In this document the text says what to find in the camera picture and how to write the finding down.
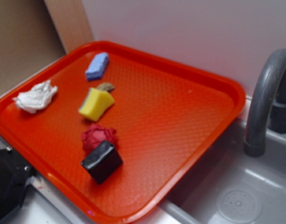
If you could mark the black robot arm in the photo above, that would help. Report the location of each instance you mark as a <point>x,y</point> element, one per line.
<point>15,177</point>

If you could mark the black box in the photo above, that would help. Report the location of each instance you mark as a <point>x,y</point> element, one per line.
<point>102,161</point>

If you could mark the orange plastic tray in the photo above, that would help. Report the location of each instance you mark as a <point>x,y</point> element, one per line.
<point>135,75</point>

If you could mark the small brown object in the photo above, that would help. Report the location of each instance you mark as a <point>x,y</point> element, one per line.
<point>106,87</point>

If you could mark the yellow sponge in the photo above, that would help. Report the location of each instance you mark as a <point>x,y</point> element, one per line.
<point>95,104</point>

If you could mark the red crumpled cloth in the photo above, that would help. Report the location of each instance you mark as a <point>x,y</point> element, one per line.
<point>95,134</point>

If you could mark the blue sponge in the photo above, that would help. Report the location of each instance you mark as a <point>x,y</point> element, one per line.
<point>97,66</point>

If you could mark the white crumpled cloth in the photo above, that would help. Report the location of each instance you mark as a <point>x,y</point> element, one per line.
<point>37,98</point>

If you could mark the grey plastic sink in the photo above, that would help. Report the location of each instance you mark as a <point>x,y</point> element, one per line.
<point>226,182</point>

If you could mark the grey plastic faucet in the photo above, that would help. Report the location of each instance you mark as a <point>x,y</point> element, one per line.
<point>268,105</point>

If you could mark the brown cardboard panel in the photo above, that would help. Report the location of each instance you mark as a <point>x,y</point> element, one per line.
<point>35,33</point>

